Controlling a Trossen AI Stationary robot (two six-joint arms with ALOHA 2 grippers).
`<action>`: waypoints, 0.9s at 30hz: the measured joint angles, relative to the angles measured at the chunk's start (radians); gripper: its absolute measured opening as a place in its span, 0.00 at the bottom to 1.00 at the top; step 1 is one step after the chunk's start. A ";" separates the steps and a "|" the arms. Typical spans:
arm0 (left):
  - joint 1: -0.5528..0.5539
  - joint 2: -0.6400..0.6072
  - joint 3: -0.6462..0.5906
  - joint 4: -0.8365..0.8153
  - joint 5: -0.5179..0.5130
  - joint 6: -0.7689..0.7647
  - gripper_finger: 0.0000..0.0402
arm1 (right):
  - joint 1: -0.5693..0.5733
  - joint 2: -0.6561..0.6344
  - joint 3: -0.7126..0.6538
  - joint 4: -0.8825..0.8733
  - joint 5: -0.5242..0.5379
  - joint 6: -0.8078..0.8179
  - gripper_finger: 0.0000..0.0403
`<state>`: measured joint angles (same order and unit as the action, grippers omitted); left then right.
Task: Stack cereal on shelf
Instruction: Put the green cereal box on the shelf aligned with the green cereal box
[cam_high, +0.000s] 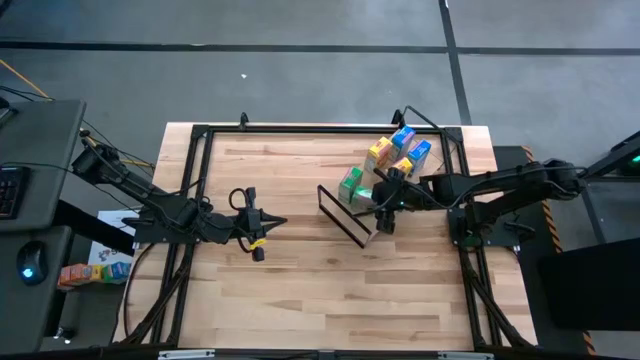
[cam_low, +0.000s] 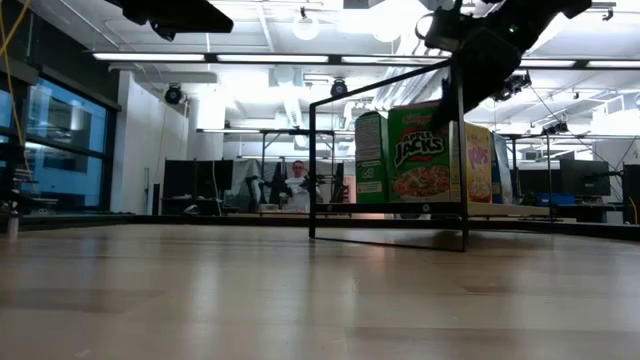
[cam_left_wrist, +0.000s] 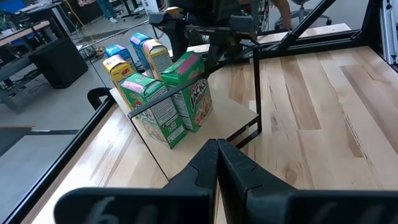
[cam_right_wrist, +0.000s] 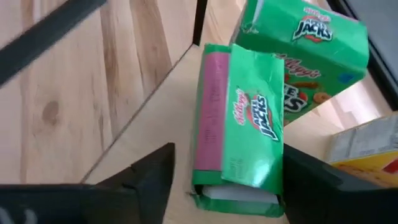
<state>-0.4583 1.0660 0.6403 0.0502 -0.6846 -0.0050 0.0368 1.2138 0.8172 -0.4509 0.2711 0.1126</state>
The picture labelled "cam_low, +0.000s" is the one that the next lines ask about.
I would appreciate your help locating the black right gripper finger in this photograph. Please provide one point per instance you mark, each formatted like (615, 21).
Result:
(444, 105)

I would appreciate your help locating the green Apple Jacks cereal box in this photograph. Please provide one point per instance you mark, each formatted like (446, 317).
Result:
(420, 150)

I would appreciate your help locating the yellow Corn Pops cereal box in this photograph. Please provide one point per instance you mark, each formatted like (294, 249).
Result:
(479, 165)

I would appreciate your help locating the wooden shelf with black frame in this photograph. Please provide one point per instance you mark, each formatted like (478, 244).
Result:
(380, 208)

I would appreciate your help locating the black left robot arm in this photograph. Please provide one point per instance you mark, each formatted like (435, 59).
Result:
(190, 17)

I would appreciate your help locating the blue storage bin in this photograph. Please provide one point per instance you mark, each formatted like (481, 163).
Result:
(552, 200)

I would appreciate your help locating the black computer monitor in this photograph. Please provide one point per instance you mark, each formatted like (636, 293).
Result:
(585, 177)

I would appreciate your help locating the person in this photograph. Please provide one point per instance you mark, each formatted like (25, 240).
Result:
(299, 185)

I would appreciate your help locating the round white ceiling lamp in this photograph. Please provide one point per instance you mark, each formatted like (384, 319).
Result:
(295, 27)

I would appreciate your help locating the black computer tower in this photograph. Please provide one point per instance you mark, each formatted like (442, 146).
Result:
(631, 195)

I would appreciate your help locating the black bar with strip lights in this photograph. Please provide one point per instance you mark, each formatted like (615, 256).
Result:
(210, 58)

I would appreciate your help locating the black desk partition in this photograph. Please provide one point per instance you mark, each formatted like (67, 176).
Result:
(200, 177)

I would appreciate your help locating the dark framed window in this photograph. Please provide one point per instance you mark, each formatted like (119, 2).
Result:
(65, 120)

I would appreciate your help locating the white cylinder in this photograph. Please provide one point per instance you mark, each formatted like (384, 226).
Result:
(13, 225)

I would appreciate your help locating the black ceiling camera rig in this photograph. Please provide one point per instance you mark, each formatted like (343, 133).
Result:
(517, 82)

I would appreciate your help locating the small black ceiling camera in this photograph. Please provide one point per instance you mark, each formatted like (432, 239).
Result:
(556, 128)

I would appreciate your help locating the black wall camera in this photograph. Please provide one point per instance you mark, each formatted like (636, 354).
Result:
(173, 95)

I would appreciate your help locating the black aluminium table frame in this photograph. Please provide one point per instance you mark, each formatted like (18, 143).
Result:
(75, 220)

